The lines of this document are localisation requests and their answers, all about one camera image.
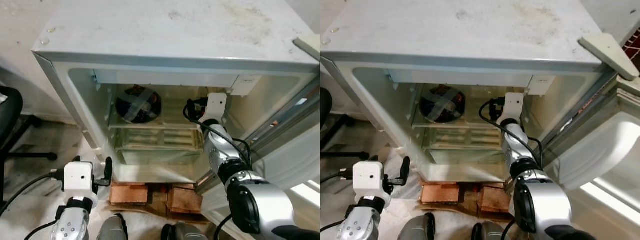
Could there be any clear glass fridge shelf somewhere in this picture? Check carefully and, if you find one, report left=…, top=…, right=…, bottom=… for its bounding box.
left=410, top=119, right=504, bottom=132
left=107, top=119, right=206, bottom=132

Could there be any white fridge thermostat box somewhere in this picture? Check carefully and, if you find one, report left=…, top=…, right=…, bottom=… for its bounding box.
left=230, top=74, right=262, bottom=98
left=527, top=74, right=557, bottom=97

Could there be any clear fridge crisper drawer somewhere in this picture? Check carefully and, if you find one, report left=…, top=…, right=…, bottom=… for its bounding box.
left=422, top=127, right=506, bottom=166
left=113, top=127, right=207, bottom=167

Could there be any grey mini fridge cabinet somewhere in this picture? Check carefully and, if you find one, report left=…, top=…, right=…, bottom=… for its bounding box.
left=31, top=0, right=321, bottom=187
left=320, top=0, right=621, bottom=187

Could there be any cream fridge hinge cover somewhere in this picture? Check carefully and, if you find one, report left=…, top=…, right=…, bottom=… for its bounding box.
left=292, top=34, right=321, bottom=62
left=578, top=32, right=640, bottom=82

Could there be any red clay brick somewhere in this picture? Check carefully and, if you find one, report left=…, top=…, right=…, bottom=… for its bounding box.
left=477, top=183, right=511, bottom=214
left=109, top=183, right=150, bottom=205
left=419, top=182, right=460, bottom=205
left=167, top=184, right=204, bottom=214

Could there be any dark round bowl with tape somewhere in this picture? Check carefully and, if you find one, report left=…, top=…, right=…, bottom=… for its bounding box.
left=418, top=84, right=467, bottom=125
left=114, top=84, right=164, bottom=125

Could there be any grey left robot leg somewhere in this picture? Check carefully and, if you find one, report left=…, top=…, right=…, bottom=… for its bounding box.
left=397, top=213, right=437, bottom=240
left=96, top=213, right=129, bottom=240

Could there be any grey robot leg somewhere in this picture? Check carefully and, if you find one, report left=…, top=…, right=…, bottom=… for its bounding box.
left=397, top=213, right=437, bottom=240
left=96, top=213, right=129, bottom=240
left=159, top=222, right=210, bottom=240
left=469, top=221, right=516, bottom=240

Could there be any wooden base board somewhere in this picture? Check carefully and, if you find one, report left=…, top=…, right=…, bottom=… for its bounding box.
left=417, top=199, right=516, bottom=224
left=107, top=199, right=214, bottom=225

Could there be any black office chair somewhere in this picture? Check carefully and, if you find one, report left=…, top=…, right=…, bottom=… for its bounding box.
left=0, top=85, right=59, bottom=209
left=320, top=87, right=359, bottom=162

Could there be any grey right robot leg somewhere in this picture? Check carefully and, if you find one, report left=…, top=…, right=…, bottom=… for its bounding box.
left=469, top=221, right=516, bottom=240
left=159, top=222, right=210, bottom=240

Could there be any red tiled pillar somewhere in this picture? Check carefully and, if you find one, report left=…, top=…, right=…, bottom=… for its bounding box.
left=620, top=29, right=640, bottom=67

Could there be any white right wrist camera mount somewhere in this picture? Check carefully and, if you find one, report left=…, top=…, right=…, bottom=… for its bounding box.
left=498, top=92, right=525, bottom=126
left=203, top=93, right=229, bottom=124

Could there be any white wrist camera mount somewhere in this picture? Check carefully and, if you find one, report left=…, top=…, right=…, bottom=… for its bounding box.
left=498, top=92, right=525, bottom=126
left=203, top=93, right=229, bottom=124
left=352, top=160, right=385, bottom=199
left=62, top=160, right=96, bottom=199

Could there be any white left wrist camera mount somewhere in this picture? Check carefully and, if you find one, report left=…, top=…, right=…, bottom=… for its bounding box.
left=62, top=160, right=96, bottom=199
left=352, top=160, right=385, bottom=199

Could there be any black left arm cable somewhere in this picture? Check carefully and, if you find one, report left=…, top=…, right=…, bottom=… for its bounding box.
left=0, top=169, right=66, bottom=240
left=320, top=169, right=356, bottom=240

